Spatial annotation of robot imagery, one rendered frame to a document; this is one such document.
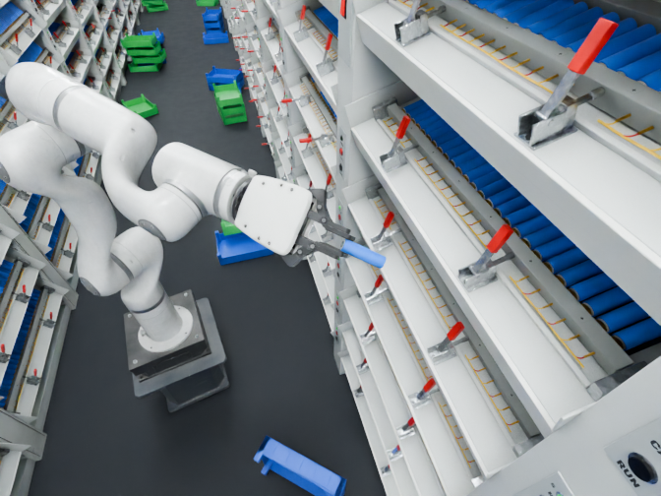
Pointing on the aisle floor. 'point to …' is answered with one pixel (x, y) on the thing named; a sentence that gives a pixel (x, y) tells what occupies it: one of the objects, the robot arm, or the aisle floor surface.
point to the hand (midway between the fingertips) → (335, 241)
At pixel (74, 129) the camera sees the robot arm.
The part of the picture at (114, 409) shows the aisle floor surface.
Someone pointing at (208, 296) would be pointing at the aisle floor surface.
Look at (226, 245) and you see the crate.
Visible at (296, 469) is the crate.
